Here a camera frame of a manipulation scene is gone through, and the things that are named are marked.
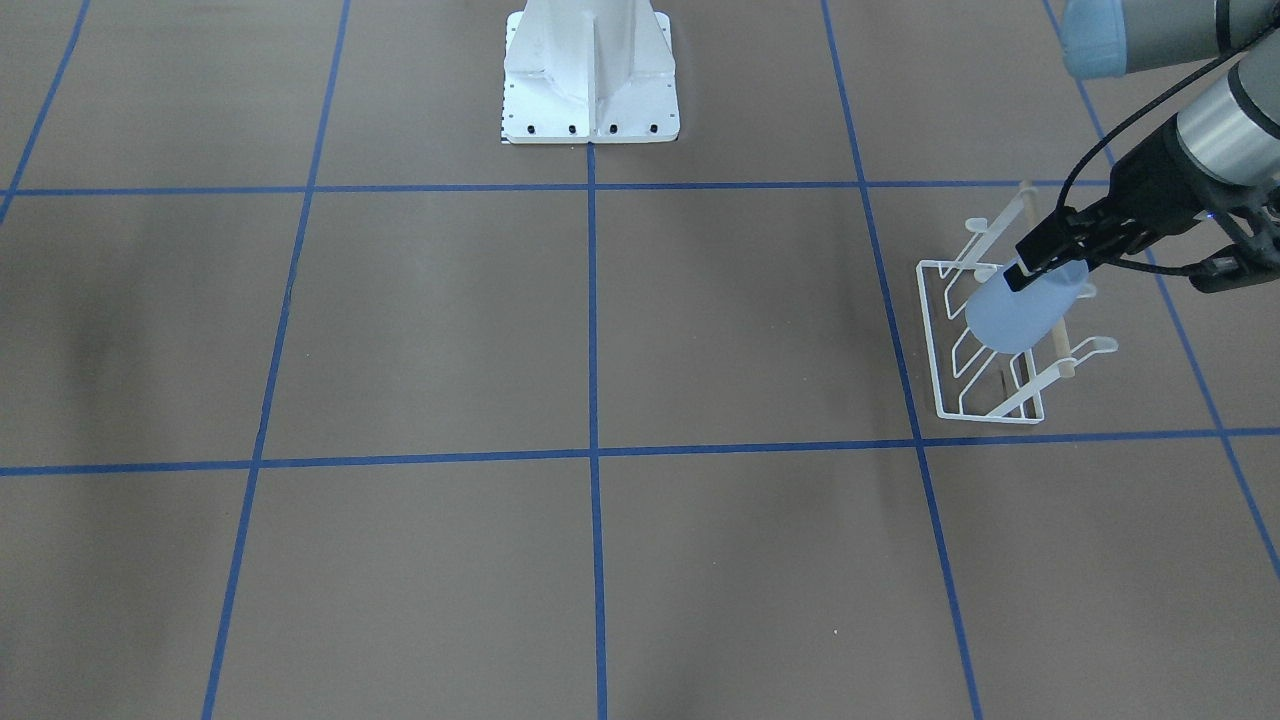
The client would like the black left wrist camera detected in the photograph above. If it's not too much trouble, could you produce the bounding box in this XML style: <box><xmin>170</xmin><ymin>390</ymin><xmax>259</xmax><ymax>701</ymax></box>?
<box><xmin>1190</xmin><ymin>190</ymin><xmax>1279</xmax><ymax>293</ymax></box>

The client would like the black camera cable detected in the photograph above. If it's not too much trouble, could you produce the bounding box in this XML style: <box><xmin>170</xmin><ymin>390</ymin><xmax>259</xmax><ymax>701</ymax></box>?
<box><xmin>1056</xmin><ymin>40</ymin><xmax>1280</xmax><ymax>275</ymax></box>

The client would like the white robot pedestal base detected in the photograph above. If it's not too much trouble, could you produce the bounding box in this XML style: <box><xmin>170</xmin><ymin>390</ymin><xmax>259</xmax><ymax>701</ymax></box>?
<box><xmin>500</xmin><ymin>1</ymin><xmax>681</xmax><ymax>145</ymax></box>

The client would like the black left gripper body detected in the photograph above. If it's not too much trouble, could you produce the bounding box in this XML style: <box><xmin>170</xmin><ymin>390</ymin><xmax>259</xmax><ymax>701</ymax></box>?
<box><xmin>1062</xmin><ymin>126</ymin><xmax>1207</xmax><ymax>266</ymax></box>

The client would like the brown paper table cover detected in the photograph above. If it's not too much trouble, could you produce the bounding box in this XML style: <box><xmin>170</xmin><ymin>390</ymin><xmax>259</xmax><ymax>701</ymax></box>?
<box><xmin>3</xmin><ymin>1</ymin><xmax>1277</xmax><ymax>719</ymax></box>

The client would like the white wire cup holder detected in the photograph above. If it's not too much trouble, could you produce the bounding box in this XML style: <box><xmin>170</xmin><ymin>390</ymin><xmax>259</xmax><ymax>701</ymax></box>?
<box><xmin>914</xmin><ymin>181</ymin><xmax>1119</xmax><ymax>425</ymax></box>

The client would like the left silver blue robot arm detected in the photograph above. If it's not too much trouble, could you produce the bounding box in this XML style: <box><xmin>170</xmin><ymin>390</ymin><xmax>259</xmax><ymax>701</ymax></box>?
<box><xmin>1004</xmin><ymin>1</ymin><xmax>1279</xmax><ymax>293</ymax></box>

